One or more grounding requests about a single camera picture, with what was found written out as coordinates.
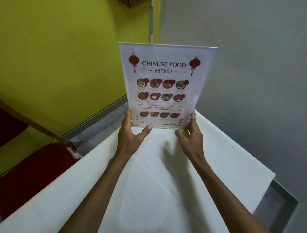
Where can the person's left hand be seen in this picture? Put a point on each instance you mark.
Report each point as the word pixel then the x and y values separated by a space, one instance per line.
pixel 128 140

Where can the person's right hand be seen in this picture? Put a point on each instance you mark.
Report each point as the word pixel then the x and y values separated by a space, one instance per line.
pixel 191 141

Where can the person's right thumb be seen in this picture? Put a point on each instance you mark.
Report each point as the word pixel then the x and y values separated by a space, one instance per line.
pixel 181 135

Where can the person's left thumb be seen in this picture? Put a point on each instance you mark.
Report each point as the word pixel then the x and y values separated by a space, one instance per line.
pixel 144 133

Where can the clear acrylic menu stand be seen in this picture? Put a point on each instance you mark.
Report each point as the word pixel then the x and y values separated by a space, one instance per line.
pixel 165 84

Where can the person's left forearm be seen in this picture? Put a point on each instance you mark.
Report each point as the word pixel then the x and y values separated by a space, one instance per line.
pixel 100 194

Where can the person's right forearm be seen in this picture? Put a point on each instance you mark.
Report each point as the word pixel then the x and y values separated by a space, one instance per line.
pixel 225 196

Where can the white tablecloth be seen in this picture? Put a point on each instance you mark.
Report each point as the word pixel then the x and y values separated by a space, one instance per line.
pixel 148 182

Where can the red cushioned chair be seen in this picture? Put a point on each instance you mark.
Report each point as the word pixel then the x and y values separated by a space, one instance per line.
pixel 31 163

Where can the white wall conduit pipe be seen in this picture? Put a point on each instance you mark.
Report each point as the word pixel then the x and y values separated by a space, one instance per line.
pixel 151 21

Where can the brown wooden wall shelf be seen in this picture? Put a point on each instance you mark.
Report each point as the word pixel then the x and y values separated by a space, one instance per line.
pixel 128 3

